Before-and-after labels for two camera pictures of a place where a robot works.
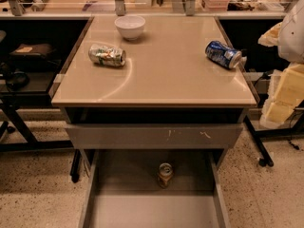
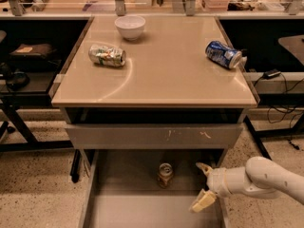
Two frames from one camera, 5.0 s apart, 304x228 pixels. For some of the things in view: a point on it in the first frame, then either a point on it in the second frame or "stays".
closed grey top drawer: (154, 136) stays
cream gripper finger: (286, 91) → (204, 199)
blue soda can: (222, 54) stays
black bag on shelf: (31, 55) stays
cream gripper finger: (270, 38) → (206, 168)
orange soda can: (165, 171) stays
